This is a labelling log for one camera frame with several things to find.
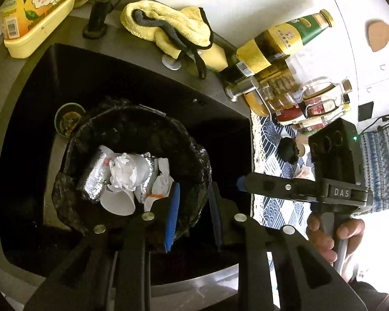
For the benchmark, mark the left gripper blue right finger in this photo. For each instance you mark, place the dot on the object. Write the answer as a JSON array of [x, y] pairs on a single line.
[[215, 216]]

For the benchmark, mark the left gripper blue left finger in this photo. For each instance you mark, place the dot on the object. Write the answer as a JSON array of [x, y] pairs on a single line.
[[172, 217]]

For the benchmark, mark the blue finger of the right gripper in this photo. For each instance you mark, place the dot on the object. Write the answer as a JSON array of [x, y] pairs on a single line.
[[241, 184]]

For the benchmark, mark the white paper cup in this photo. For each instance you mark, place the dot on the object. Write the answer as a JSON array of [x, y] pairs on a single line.
[[118, 203]]

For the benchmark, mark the black cloth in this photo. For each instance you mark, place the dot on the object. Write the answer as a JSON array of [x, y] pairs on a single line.
[[288, 150]]

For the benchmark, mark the beige paper cup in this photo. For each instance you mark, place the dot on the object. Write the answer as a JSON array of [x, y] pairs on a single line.
[[302, 144]]

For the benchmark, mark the white tissue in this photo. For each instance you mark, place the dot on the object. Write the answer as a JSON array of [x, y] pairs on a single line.
[[126, 172]]

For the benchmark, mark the silver foil bag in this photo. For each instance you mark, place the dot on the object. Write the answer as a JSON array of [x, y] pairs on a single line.
[[92, 184]]

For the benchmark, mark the black trash bin with bag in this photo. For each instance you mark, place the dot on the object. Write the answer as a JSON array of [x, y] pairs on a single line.
[[131, 150]]

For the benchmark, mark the person's right hand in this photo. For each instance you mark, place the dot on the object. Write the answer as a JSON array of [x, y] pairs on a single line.
[[352, 230]]

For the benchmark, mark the blue patterned tablecloth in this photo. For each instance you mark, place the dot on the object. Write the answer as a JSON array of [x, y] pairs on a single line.
[[273, 212]]

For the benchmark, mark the blue patterned curtain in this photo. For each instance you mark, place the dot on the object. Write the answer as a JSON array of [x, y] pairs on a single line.
[[375, 150]]

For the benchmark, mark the dark soy sauce jug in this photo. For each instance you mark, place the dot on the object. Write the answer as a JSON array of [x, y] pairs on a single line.
[[316, 113]]

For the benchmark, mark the large cooking oil jug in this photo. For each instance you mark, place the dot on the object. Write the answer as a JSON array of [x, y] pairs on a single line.
[[302, 79]]

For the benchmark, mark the green yellow label bottle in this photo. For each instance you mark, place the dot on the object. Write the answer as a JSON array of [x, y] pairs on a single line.
[[274, 45]]

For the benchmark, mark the yellow sponge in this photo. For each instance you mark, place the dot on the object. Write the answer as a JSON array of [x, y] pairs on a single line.
[[210, 57]]

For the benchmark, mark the sink drain strainer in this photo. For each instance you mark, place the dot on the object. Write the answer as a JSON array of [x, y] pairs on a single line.
[[67, 117]]

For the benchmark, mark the yellow cleaning cloth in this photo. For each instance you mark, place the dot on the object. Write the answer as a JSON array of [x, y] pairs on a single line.
[[175, 32]]

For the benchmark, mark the black curved faucet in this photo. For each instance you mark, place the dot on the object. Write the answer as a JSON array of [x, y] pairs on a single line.
[[96, 27]]

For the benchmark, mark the yellow dish soap bottle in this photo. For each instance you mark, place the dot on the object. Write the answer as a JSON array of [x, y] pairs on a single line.
[[20, 17]]

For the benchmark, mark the black wall socket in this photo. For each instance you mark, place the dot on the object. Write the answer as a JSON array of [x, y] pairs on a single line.
[[365, 111]]

